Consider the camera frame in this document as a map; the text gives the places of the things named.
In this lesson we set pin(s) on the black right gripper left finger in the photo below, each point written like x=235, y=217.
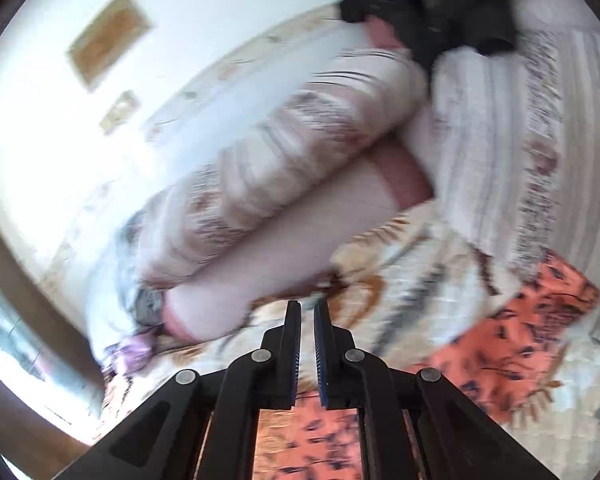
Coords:
x=279, y=389

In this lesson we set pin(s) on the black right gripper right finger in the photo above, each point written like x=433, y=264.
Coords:
x=336, y=385

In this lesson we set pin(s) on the orange floral garment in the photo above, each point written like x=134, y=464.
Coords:
x=498, y=363

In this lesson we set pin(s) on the beige leaf-pattern fleece blanket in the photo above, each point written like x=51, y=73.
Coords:
x=409, y=287

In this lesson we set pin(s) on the grey crumpled cloth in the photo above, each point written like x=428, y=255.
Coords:
x=147, y=306

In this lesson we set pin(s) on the lilac floral cloth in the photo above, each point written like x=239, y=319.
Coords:
x=130, y=355

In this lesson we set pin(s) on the pink bolster pillow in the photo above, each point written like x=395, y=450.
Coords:
x=291, y=252

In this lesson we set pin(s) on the striped floral bolster pillow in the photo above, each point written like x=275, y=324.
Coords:
x=359, y=97

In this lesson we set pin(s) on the stained glass window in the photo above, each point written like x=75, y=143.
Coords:
x=17, y=340

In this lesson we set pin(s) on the white striped pillow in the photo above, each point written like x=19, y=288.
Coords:
x=502, y=125

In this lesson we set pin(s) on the black cloth pile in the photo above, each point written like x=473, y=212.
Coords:
x=431, y=27

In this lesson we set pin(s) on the small wall switch plate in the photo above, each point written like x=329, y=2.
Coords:
x=119, y=113

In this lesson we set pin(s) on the brown wall picture frame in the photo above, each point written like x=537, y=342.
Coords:
x=106, y=39

